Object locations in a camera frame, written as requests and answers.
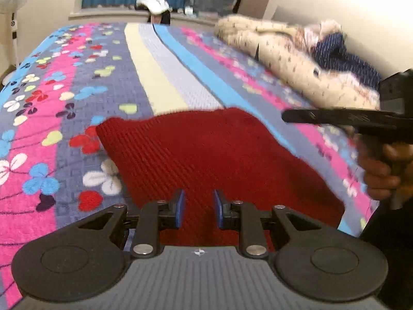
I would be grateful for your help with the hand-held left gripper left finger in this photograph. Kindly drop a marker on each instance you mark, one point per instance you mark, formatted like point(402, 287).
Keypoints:
point(180, 208)

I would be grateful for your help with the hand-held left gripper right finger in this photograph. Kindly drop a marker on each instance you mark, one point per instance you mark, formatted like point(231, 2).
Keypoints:
point(220, 209)

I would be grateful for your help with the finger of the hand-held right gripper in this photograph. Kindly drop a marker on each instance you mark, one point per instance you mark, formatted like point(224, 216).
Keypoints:
point(338, 117)

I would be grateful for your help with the red knitted sweater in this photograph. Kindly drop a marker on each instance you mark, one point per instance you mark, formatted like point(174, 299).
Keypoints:
point(200, 155)

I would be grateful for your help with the white clothes pile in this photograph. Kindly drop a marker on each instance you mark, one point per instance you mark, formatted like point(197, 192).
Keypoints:
point(153, 2)

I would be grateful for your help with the person's right hand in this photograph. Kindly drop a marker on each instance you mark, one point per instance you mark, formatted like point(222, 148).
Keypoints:
point(376, 171)

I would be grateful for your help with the cream star-print quilt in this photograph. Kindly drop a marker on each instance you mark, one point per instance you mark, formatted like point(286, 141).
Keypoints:
point(290, 58)

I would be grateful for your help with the person's dark clothing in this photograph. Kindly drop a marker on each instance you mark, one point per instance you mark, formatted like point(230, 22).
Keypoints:
point(392, 255)

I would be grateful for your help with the floral fleece blanket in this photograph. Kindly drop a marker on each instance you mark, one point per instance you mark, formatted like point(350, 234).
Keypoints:
point(64, 109)

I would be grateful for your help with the white standing fan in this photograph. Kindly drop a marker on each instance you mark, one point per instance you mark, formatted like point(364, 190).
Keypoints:
point(11, 22)

